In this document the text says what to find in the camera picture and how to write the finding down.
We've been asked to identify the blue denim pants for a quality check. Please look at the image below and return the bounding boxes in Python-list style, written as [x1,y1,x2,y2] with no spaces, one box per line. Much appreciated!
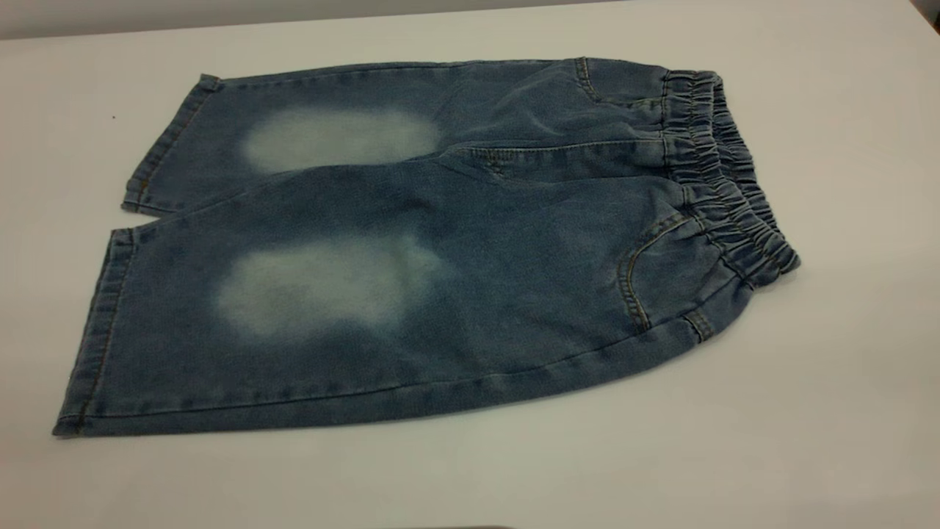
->
[51,57,801,439]

